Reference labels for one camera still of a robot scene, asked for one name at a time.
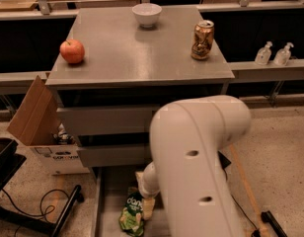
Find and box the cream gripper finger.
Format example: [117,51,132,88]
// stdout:
[135,171,144,186]
[142,197,155,220]

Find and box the green rice chip bag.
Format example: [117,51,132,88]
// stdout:
[118,187,146,237]

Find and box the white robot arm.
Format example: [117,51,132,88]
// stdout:
[139,95,251,237]

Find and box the grey open bottom drawer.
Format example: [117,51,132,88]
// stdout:
[91,165,171,237]

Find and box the grey middle drawer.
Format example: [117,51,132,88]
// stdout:
[77,144,151,167]

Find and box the grey top drawer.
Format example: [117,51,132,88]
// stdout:
[57,105,159,136]

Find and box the grey drawer cabinet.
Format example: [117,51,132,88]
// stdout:
[44,5,236,237]

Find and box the black power adapter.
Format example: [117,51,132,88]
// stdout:
[218,152,231,169]

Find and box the brown cardboard box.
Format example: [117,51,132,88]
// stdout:
[7,77,89,175]

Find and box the black floor bar right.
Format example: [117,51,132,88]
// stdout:
[261,210,288,237]

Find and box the black bin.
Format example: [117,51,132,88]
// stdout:
[0,138,26,191]

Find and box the red apple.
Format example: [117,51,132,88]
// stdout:
[59,39,85,64]

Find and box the black cart base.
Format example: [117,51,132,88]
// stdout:
[0,185,84,237]

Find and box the gold beverage can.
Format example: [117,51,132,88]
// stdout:
[190,20,214,60]

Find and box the white ceramic bowl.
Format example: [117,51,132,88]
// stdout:
[132,3,162,28]

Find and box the left clear sanitizer bottle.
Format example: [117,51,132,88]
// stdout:
[255,41,272,65]

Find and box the clear sanitizer bottle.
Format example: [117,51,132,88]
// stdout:
[273,42,294,66]
[255,41,272,65]

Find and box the right clear sanitizer bottle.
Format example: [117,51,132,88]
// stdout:
[273,42,294,66]

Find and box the black power cable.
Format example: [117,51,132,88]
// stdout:
[224,170,261,237]

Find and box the black floor cable left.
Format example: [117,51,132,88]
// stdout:
[1,188,71,237]

